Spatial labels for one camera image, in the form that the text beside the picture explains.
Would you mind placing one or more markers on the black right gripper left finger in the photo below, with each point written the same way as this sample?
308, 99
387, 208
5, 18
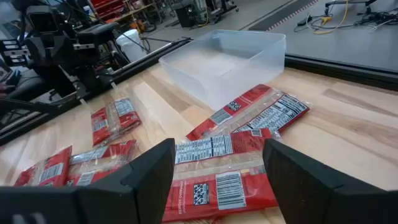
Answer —
93, 205

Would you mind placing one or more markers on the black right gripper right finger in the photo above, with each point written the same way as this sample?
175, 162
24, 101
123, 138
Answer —
326, 202

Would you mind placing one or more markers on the red popcorn bag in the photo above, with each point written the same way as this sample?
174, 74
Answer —
112, 119
99, 161
264, 115
46, 171
217, 186

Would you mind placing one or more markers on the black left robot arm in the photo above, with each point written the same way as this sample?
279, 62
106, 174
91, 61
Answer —
53, 56

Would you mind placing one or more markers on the red shelving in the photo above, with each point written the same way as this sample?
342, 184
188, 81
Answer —
107, 7

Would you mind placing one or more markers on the white bucket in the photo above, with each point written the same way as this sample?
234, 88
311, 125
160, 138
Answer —
130, 45

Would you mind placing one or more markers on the black equipment box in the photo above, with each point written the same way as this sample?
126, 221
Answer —
186, 15

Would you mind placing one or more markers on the clear plastic bin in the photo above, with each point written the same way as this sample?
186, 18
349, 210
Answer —
224, 65

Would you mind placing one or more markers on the black floor mat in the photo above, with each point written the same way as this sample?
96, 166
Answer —
280, 17

